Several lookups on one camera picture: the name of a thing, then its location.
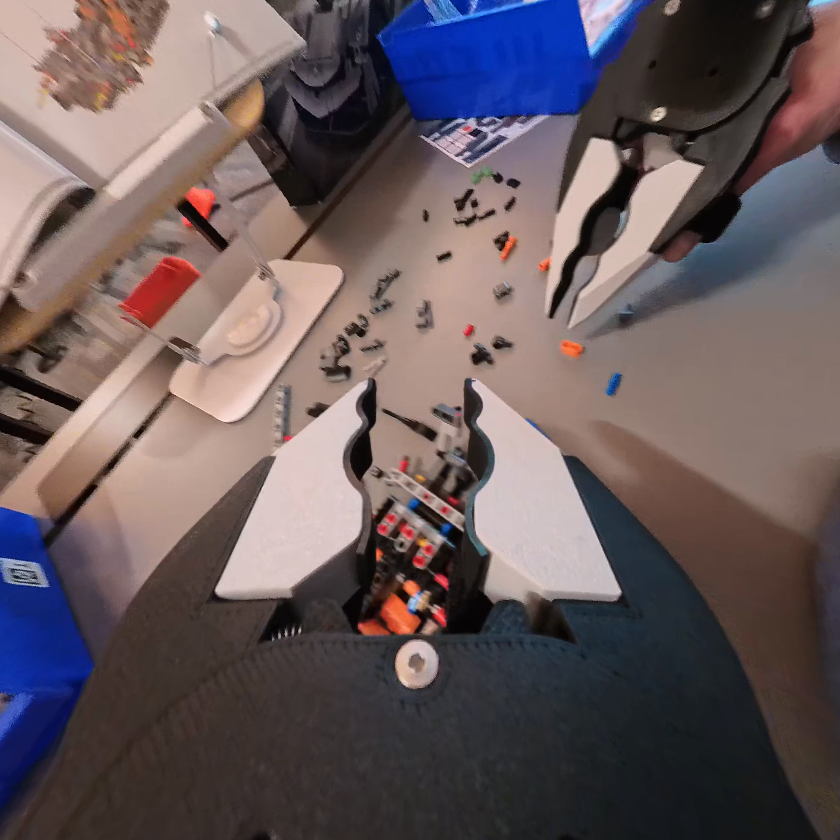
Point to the white book stand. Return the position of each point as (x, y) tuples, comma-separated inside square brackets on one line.
[(289, 308)]

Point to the red storage bin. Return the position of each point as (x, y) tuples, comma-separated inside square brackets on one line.
[(161, 289)]

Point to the orange lego connector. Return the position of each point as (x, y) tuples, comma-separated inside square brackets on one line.
[(571, 348)]

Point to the person's right hand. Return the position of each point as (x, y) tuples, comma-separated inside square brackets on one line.
[(814, 111)]

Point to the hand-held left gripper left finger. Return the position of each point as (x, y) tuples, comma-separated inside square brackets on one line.
[(308, 518)]

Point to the dark lego set box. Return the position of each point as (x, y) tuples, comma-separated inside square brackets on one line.
[(328, 98)]

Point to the clear plastic bags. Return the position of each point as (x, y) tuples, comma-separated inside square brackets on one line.
[(604, 19)]

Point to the lego sticker sheet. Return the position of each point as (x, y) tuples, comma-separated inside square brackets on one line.
[(472, 139)]

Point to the lego pieces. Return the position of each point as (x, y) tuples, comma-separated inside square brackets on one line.
[(424, 313)]

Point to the partly built lego model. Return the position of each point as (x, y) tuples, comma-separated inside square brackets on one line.
[(420, 525)]

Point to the blue storage bin with label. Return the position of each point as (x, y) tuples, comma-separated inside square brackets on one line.
[(39, 643)]

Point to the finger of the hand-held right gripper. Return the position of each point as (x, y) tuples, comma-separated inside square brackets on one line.
[(577, 197), (656, 210)]

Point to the blue lego pin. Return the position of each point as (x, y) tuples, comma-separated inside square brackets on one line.
[(613, 384)]

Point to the grey lego beam with holes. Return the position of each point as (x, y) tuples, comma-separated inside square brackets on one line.
[(283, 410)]

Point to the open lego instruction booklet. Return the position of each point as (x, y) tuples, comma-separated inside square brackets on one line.
[(184, 59)]

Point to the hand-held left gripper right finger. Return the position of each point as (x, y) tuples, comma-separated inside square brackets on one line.
[(538, 518)]

